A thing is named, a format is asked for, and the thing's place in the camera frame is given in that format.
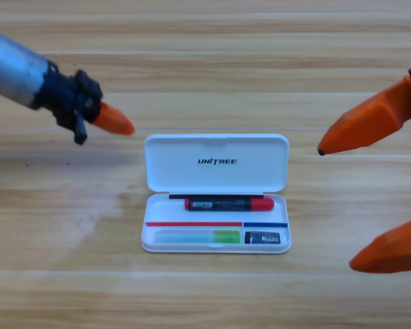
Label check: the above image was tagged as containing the red and black marker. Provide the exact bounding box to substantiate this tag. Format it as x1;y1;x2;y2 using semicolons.
184;195;275;212

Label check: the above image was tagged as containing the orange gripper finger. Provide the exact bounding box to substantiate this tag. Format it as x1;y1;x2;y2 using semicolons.
349;215;411;274

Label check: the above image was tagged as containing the green and white eraser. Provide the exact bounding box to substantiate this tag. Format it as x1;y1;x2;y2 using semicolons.
153;229;241;245

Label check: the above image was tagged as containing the black eraser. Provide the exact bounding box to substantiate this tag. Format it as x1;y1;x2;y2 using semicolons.
244;230;282;245

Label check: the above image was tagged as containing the white Unitree pencil case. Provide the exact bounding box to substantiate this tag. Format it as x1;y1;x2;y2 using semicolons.
140;133;292;254

